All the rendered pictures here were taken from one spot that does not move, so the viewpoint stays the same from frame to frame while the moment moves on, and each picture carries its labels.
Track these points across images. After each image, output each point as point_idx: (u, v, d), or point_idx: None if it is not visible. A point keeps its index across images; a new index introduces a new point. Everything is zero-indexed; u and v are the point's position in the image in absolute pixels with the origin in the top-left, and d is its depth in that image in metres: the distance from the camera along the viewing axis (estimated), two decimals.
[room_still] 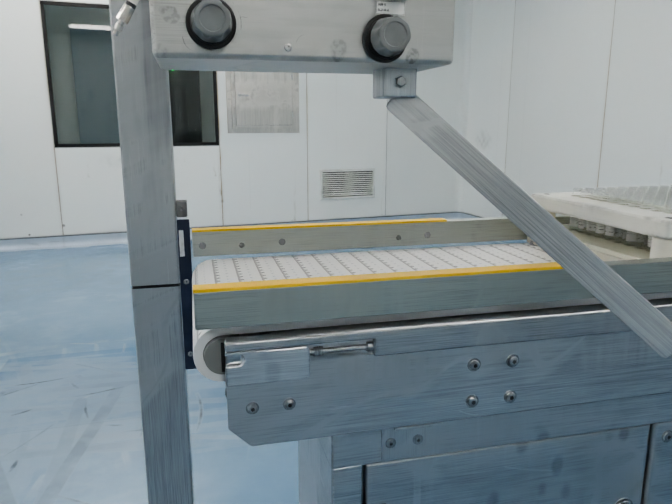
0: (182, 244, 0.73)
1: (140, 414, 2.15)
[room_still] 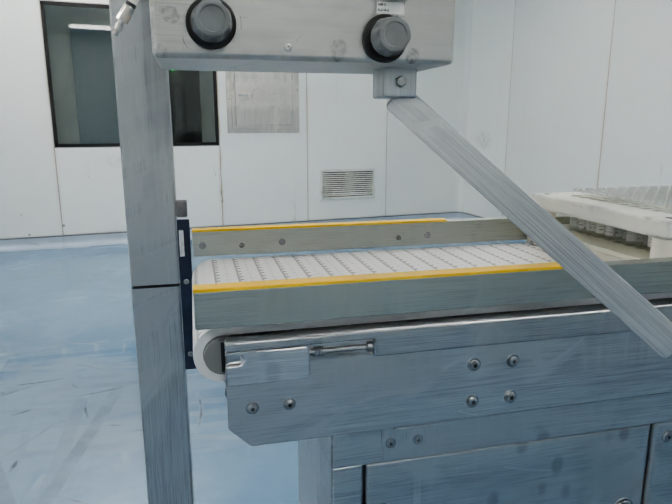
0: (182, 244, 0.73)
1: (140, 414, 2.15)
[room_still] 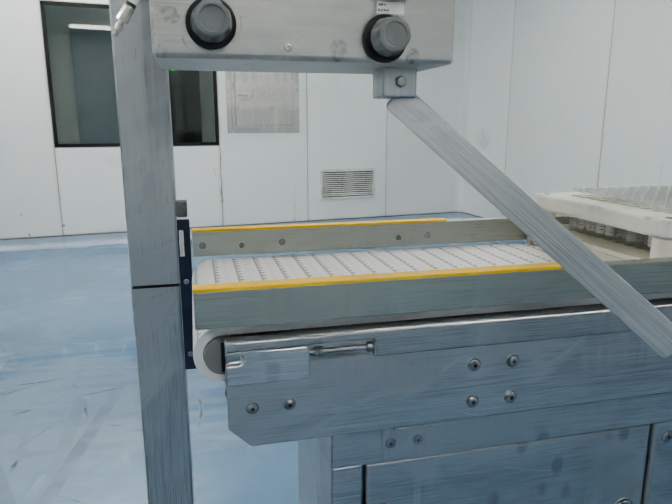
0: (182, 244, 0.73)
1: (140, 414, 2.15)
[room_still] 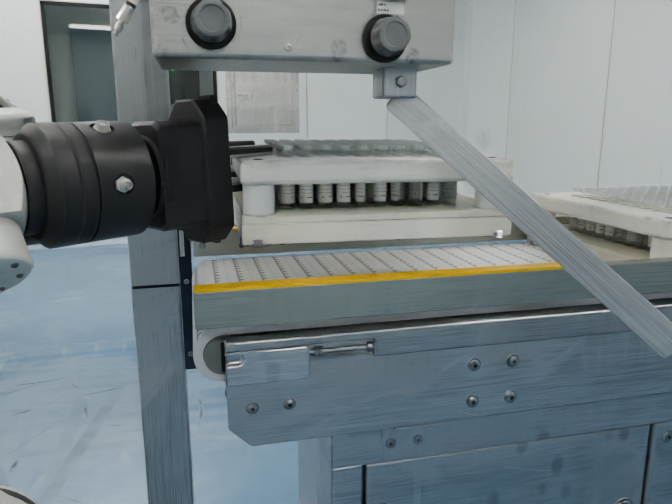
0: (182, 244, 0.73)
1: (140, 414, 2.15)
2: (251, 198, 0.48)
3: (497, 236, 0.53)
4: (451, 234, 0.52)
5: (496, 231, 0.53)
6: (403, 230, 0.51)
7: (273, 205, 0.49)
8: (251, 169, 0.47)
